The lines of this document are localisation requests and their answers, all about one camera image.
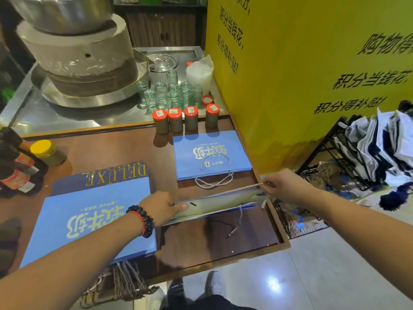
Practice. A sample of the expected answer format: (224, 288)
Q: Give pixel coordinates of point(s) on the person's right forearm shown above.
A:
(361, 232)

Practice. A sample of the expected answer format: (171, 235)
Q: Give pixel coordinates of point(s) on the yellow-lidded jar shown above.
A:
(48, 152)

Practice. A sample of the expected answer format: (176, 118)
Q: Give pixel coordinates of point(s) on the dark blue gold-lettered bag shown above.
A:
(96, 178)

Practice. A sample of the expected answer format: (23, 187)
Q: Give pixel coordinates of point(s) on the brown wooden cabinet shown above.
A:
(164, 27)

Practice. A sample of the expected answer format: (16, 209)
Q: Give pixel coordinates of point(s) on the person's left shoe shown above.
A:
(174, 293)

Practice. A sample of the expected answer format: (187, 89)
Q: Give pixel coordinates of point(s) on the steel mill hopper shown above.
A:
(61, 12)

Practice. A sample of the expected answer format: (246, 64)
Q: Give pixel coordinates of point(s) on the large blue paper bag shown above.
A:
(80, 219)

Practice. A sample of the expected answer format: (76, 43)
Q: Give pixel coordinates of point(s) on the person's left hand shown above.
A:
(159, 208)

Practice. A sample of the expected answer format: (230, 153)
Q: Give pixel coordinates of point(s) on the grey stone mill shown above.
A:
(80, 54)

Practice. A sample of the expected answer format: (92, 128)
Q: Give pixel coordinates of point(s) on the dark bottle with orange label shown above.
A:
(17, 164)

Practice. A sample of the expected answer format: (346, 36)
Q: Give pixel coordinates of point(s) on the red-lidded jar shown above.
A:
(212, 116)
(175, 121)
(191, 119)
(160, 122)

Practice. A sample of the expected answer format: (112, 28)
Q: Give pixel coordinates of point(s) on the person's left forearm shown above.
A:
(74, 261)

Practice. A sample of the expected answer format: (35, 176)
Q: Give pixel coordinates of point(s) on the yellow printed sign board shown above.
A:
(306, 70)

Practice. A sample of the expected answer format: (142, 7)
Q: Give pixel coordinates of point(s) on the round steel mill tray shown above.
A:
(96, 96)

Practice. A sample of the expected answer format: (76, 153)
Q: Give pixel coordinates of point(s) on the small blue paper bag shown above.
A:
(209, 154)

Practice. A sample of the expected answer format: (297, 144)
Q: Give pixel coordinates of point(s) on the navy tassel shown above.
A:
(396, 196)

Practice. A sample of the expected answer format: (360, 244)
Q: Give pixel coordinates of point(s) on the person's right shoe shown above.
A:
(214, 284)

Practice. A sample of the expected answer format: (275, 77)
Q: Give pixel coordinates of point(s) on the clear glass lid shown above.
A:
(162, 62)

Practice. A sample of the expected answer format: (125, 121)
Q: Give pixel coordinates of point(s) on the person's dark trousers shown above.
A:
(213, 303)

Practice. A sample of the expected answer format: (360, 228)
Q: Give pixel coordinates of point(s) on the loose red jar lid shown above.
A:
(207, 100)

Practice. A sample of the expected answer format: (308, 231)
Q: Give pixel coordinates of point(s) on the cluster of small glass jars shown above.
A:
(169, 93)

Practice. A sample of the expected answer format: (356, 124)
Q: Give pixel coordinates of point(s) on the person's right hand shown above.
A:
(288, 187)

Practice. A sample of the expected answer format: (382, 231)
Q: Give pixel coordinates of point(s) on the person's left fingers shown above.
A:
(177, 209)

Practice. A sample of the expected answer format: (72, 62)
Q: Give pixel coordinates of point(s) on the person's shoe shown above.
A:
(214, 284)
(174, 293)

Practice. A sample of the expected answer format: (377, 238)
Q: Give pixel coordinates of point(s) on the person's right fingers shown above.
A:
(268, 186)

